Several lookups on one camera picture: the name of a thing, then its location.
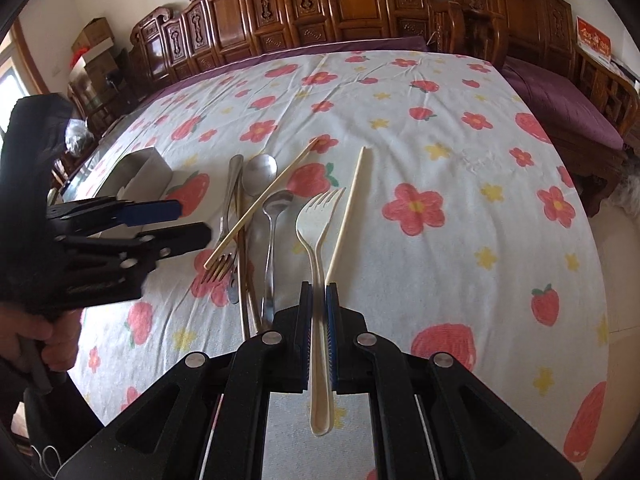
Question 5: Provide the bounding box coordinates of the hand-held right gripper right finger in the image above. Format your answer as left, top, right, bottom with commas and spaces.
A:
325, 282, 583, 480

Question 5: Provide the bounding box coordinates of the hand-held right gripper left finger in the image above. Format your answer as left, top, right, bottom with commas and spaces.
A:
55, 282, 313, 480

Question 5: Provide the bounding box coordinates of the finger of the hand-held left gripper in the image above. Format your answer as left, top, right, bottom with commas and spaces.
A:
57, 222, 212, 307
47, 199, 184, 234

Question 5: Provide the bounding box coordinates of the stainless steel utensil container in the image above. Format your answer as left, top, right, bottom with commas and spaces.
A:
94, 147, 176, 207

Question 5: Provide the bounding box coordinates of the thin golden brown chopstick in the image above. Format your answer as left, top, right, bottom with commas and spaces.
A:
236, 180, 252, 340

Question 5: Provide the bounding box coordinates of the large silver metal spoon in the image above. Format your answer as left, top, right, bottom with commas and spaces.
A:
226, 154, 279, 307

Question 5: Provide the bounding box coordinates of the cream plastic fork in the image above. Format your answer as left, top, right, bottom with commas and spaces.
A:
295, 187, 347, 437

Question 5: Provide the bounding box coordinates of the person's left hand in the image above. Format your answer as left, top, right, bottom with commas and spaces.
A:
0, 305, 83, 376

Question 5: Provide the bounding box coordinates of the grey plastic bag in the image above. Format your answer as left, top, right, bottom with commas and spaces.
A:
66, 119, 97, 157

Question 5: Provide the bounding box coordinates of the metal fork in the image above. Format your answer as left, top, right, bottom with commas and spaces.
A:
202, 155, 245, 285

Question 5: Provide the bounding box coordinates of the cream bamboo chopstick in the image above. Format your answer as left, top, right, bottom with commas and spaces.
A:
203, 139, 321, 270
325, 146, 366, 282

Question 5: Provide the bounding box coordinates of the small silver metal spoon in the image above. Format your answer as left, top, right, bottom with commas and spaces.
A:
259, 189, 296, 327

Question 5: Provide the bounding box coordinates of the strawberry flower print tablecloth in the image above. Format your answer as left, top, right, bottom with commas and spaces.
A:
65, 50, 615, 480

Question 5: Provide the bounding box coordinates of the cardboard box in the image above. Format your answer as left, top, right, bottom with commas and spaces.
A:
72, 17, 116, 54
84, 50, 122, 82

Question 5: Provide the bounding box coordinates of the long purple seat cushion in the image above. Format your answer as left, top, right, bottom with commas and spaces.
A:
159, 36, 432, 97

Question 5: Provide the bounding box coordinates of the long carved wooden sofa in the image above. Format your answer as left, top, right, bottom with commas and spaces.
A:
129, 0, 437, 97

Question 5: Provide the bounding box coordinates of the grey fluffy object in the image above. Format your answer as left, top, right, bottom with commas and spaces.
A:
611, 159, 640, 217

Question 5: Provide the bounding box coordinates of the carved wooden armchair sofa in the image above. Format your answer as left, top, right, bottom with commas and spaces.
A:
446, 0, 640, 217

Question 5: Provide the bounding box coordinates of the red calendar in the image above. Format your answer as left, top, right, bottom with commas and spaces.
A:
575, 16, 614, 64

